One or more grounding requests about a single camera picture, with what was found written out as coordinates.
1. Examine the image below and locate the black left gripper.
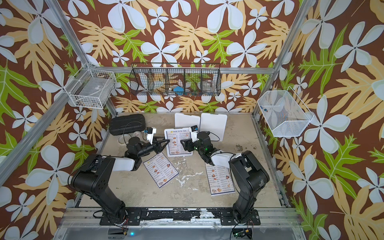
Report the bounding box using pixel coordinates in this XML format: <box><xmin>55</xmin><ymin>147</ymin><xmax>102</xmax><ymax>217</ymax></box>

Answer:
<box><xmin>137</xmin><ymin>136</ymin><xmax>170</xmax><ymax>159</ymax></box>

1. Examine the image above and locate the blue object in basket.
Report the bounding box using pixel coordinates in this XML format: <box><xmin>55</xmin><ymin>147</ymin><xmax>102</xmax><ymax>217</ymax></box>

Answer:
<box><xmin>173</xmin><ymin>86</ymin><xmax>185</xmax><ymax>96</ymax></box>

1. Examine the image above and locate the white mesh basket right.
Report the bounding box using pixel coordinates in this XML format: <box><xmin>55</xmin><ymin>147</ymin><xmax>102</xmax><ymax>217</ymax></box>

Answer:
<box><xmin>258</xmin><ymin>87</ymin><xmax>315</xmax><ymax>138</ymax></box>

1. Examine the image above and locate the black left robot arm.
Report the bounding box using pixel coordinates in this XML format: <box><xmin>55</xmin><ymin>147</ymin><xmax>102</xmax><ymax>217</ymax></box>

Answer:
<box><xmin>68</xmin><ymin>137</ymin><xmax>170</xmax><ymax>227</ymax></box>

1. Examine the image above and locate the white menu holder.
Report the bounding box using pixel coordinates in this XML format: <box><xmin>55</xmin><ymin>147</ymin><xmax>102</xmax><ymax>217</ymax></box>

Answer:
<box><xmin>200</xmin><ymin>113</ymin><xmax>228</xmax><ymax>142</ymax></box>
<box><xmin>175</xmin><ymin>113</ymin><xmax>201</xmax><ymax>129</ymax></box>
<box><xmin>164</xmin><ymin>127</ymin><xmax>194</xmax><ymax>158</ymax></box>

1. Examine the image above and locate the black plastic case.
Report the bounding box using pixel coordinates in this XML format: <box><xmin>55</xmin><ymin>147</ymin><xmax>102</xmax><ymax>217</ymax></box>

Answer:
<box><xmin>109</xmin><ymin>114</ymin><xmax>146</xmax><ymax>136</ymax></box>

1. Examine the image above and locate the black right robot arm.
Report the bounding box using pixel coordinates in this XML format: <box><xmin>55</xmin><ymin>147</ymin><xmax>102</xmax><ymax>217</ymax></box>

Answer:
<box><xmin>181</xmin><ymin>132</ymin><xmax>270</xmax><ymax>224</ymax></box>

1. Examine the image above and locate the black wire basket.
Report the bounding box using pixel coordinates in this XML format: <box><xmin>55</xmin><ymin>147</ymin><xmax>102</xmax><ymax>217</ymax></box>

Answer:
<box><xmin>128</xmin><ymin>63</ymin><xmax>222</xmax><ymax>96</ymax></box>

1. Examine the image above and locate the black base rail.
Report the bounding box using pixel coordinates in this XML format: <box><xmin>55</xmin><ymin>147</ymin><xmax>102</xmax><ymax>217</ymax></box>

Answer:
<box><xmin>99</xmin><ymin>206</ymin><xmax>261</xmax><ymax>226</ymax></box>

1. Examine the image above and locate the white wire basket left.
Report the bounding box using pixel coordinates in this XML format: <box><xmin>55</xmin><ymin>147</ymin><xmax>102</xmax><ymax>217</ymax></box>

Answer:
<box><xmin>65</xmin><ymin>64</ymin><xmax>117</xmax><ymax>109</ymax></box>

